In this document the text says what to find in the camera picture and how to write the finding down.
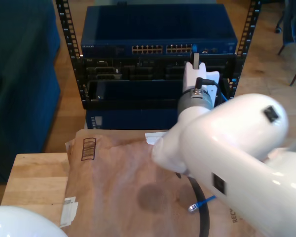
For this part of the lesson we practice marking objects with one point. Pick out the blue network switch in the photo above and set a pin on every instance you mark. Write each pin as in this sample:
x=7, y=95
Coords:
x=158, y=24

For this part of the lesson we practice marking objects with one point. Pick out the dark blue rack panel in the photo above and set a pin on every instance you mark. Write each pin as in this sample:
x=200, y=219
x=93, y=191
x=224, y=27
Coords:
x=138, y=90

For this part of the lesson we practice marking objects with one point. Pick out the office chair caster wheel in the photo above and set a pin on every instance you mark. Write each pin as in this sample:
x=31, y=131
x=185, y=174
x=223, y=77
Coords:
x=278, y=30

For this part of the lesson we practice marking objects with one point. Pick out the black rack server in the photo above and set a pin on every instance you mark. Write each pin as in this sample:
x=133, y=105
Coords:
x=143, y=71

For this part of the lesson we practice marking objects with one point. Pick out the blue device under rack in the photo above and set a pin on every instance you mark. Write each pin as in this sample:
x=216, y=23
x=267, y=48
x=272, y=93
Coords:
x=128, y=119

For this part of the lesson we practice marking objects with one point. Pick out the brown paper mailer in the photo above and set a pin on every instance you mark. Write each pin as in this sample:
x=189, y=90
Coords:
x=113, y=185

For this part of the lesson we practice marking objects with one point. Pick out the black rack frame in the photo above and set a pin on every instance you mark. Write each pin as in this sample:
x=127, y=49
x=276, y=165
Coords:
x=69, y=24

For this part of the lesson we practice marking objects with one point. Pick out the blue sofa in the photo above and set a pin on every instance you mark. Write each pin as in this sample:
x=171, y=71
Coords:
x=19, y=74

